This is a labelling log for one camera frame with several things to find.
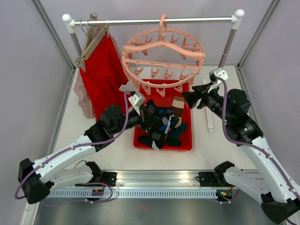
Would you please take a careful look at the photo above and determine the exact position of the pink hanging garment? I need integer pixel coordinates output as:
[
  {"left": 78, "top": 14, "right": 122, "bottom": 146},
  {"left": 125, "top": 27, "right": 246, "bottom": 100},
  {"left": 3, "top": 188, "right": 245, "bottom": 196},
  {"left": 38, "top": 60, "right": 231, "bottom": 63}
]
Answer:
[{"left": 73, "top": 25, "right": 122, "bottom": 119}]

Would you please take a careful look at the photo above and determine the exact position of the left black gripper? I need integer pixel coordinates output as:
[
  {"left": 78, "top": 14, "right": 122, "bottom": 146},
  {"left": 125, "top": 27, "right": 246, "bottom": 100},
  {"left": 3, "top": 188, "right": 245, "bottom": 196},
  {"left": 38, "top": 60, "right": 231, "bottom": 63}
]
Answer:
[{"left": 111, "top": 105, "right": 162, "bottom": 135}]

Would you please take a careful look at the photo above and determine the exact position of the red hanging cloth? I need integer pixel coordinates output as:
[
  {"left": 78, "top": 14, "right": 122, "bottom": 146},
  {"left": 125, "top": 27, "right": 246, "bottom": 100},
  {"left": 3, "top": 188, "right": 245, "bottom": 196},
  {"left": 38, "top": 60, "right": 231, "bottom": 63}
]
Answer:
[{"left": 79, "top": 32, "right": 129, "bottom": 119}]

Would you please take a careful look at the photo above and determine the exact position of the aluminium frame post right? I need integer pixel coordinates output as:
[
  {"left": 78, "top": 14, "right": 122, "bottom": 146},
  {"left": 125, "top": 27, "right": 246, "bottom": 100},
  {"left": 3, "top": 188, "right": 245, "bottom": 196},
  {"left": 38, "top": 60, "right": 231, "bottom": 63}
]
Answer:
[{"left": 237, "top": 0, "right": 281, "bottom": 71}]

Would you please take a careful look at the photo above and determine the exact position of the beige clip hanger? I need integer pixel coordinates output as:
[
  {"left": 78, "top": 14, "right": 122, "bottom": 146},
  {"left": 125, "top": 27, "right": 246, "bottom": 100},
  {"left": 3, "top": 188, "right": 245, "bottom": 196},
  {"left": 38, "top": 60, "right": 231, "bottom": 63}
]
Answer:
[{"left": 76, "top": 25, "right": 109, "bottom": 72}]

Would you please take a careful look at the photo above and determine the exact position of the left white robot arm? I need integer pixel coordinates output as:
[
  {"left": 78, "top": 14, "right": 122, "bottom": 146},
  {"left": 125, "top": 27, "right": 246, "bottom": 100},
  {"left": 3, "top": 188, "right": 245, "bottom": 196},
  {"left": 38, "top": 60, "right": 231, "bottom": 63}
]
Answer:
[{"left": 15, "top": 102, "right": 162, "bottom": 204}]

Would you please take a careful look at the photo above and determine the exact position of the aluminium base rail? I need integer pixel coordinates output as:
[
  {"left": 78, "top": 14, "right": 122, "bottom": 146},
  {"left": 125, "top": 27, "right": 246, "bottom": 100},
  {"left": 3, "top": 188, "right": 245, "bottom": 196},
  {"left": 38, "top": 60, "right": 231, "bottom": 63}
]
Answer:
[{"left": 70, "top": 170, "right": 258, "bottom": 188}]

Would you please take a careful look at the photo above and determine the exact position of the metal clothes rack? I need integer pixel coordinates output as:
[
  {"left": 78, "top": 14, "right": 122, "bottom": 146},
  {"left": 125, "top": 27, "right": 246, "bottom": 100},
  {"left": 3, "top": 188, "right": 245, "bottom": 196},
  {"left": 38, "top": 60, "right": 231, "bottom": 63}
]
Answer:
[{"left": 62, "top": 8, "right": 245, "bottom": 86}]

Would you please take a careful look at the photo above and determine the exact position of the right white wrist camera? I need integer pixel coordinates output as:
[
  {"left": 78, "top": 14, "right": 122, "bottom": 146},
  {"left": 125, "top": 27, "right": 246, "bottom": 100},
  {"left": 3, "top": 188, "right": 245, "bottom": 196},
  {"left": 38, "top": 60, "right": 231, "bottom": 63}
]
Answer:
[{"left": 208, "top": 67, "right": 228, "bottom": 92}]

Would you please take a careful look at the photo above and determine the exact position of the pink round clip hanger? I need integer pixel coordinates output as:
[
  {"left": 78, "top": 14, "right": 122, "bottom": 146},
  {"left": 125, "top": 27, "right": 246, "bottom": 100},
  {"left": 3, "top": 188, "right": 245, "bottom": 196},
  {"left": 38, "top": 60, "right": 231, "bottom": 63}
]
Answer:
[{"left": 121, "top": 15, "right": 205, "bottom": 96}]

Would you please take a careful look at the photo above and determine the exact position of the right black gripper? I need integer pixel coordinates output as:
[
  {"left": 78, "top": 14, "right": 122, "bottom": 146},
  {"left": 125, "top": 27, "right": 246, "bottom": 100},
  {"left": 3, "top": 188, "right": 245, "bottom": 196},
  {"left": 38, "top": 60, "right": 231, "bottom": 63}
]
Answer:
[{"left": 181, "top": 81, "right": 233, "bottom": 124}]

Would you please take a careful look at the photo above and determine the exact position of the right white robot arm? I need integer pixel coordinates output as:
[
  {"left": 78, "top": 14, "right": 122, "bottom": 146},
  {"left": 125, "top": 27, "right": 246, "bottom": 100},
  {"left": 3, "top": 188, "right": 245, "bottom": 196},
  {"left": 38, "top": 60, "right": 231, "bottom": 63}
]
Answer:
[{"left": 182, "top": 83, "right": 300, "bottom": 225}]

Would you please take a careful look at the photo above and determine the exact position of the aluminium frame post left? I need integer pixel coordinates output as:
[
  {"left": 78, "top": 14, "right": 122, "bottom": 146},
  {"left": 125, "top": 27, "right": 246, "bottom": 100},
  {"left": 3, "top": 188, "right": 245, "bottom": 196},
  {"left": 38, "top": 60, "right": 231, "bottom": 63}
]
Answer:
[{"left": 31, "top": 0, "right": 75, "bottom": 72}]

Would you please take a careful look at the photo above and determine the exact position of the aluminium frame post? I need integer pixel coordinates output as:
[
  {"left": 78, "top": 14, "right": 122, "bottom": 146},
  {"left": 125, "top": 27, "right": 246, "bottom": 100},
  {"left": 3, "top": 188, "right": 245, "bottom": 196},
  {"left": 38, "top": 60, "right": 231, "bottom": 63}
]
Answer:
[
  {"left": 31, "top": 0, "right": 75, "bottom": 72},
  {"left": 237, "top": 0, "right": 281, "bottom": 71}
]

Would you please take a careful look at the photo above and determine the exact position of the brown beige striped sock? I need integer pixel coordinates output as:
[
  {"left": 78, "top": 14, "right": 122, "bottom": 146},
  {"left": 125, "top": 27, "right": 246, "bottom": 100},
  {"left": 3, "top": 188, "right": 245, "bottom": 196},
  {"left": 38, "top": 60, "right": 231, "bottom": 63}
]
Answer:
[{"left": 172, "top": 96, "right": 185, "bottom": 118}]

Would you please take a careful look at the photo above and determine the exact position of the red plastic tray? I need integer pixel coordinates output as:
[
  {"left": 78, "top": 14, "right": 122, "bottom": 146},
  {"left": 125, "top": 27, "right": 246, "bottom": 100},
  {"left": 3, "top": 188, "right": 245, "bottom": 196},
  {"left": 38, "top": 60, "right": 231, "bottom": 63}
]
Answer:
[{"left": 133, "top": 83, "right": 193, "bottom": 151}]

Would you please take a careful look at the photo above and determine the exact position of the white slotted cable duct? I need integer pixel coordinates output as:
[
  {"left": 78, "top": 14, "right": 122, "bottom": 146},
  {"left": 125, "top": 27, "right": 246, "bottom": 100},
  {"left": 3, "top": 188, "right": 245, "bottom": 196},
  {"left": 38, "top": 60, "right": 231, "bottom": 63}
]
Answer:
[{"left": 48, "top": 188, "right": 217, "bottom": 199}]

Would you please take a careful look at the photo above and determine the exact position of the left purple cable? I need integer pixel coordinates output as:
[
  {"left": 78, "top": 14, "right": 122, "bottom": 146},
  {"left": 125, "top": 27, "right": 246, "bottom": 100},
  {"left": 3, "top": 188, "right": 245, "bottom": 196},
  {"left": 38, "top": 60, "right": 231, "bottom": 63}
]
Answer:
[{"left": 14, "top": 90, "right": 136, "bottom": 200}]

